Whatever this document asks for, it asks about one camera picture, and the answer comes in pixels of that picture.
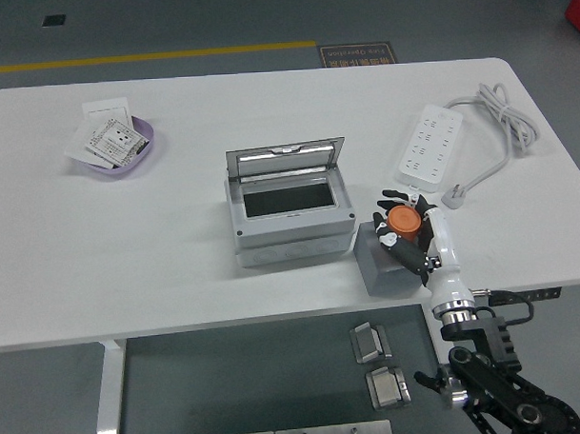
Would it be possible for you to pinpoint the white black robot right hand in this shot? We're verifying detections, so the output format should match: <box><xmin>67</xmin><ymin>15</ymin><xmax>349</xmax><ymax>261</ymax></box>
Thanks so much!
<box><xmin>372</xmin><ymin>185</ymin><xmax>475</xmax><ymax>316</ymax></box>

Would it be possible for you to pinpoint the orange cylinder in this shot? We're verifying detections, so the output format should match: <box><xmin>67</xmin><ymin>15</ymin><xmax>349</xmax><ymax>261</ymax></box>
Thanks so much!
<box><xmin>385</xmin><ymin>205</ymin><xmax>425</xmax><ymax>246</ymax></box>

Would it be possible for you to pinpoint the grey enclosure box with lid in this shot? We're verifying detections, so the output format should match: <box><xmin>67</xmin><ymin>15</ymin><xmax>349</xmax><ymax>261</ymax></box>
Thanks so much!
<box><xmin>222</xmin><ymin>136</ymin><xmax>359</xmax><ymax>270</ymax></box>

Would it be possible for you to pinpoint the grey cube with round hole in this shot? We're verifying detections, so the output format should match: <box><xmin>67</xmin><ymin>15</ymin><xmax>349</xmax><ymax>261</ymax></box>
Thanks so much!
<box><xmin>351</xmin><ymin>219</ymin><xmax>435</xmax><ymax>301</ymax></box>

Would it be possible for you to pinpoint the white power strip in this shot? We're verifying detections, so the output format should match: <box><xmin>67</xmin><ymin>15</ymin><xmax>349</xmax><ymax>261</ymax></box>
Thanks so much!
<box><xmin>390</xmin><ymin>102</ymin><xmax>468</xmax><ymax>195</ymax></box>

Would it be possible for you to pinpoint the small metal block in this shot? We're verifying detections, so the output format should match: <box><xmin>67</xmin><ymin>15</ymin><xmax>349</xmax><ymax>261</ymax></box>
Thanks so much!
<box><xmin>349</xmin><ymin>320</ymin><xmax>394</xmax><ymax>366</ymax></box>
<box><xmin>365</xmin><ymin>365</ymin><xmax>413</xmax><ymax>411</ymax></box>

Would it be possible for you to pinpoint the brown floor sign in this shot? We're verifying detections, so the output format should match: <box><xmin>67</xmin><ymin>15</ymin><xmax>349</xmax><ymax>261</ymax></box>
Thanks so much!
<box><xmin>317</xmin><ymin>42</ymin><xmax>398</xmax><ymax>69</ymax></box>

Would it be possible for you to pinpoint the purple plastic tray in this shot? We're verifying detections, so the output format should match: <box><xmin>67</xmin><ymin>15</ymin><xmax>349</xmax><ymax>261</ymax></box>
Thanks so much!
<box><xmin>74</xmin><ymin>115</ymin><xmax>157</xmax><ymax>180</ymax></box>

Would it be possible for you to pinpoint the white socket plate with print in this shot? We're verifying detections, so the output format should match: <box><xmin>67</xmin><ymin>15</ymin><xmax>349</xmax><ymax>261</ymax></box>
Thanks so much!
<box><xmin>84</xmin><ymin>115</ymin><xmax>150</xmax><ymax>168</ymax></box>

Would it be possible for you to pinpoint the white power cord with plug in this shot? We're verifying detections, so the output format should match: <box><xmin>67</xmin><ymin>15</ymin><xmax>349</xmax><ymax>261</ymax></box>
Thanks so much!
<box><xmin>436</xmin><ymin>80</ymin><xmax>543</xmax><ymax>210</ymax></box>

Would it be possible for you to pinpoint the blank white switch plate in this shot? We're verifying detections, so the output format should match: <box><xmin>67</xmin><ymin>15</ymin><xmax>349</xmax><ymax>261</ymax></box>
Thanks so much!
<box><xmin>81</xmin><ymin>97</ymin><xmax>134</xmax><ymax>128</ymax></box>

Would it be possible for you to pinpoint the plain white wall plate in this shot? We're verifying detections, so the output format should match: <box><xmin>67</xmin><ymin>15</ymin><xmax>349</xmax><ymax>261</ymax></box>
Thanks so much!
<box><xmin>62</xmin><ymin>118</ymin><xmax>118</xmax><ymax>171</ymax></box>

